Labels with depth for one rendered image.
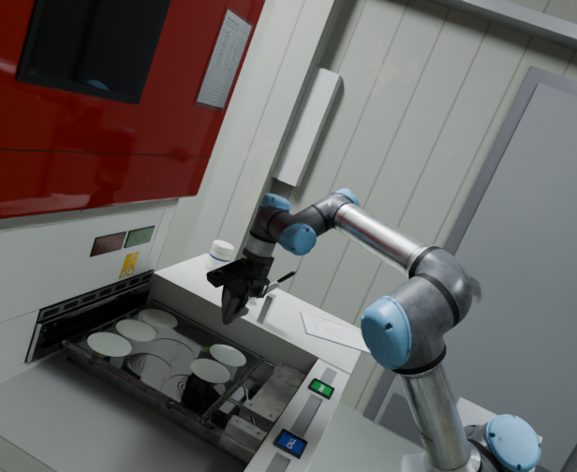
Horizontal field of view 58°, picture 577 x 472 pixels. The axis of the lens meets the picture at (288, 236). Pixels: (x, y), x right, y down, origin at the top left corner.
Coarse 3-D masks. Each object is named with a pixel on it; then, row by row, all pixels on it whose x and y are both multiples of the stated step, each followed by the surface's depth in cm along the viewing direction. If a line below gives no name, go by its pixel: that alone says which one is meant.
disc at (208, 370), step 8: (200, 360) 129; (208, 360) 130; (192, 368) 124; (200, 368) 125; (208, 368) 127; (216, 368) 128; (224, 368) 129; (200, 376) 122; (208, 376) 123; (216, 376) 124; (224, 376) 126
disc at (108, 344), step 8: (96, 336) 121; (104, 336) 122; (112, 336) 124; (120, 336) 125; (88, 344) 117; (96, 344) 118; (104, 344) 120; (112, 344) 121; (120, 344) 122; (128, 344) 123; (104, 352) 116; (112, 352) 118; (120, 352) 119; (128, 352) 120
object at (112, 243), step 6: (120, 234) 125; (96, 240) 117; (102, 240) 119; (108, 240) 121; (114, 240) 124; (120, 240) 126; (96, 246) 118; (102, 246) 120; (108, 246) 122; (114, 246) 125; (120, 246) 127; (96, 252) 119; (102, 252) 121
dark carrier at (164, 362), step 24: (168, 312) 146; (168, 336) 133; (192, 336) 138; (216, 336) 143; (120, 360) 116; (144, 360) 120; (168, 360) 123; (192, 360) 127; (216, 360) 132; (168, 384) 114; (192, 384) 118; (216, 384) 121; (192, 408) 109
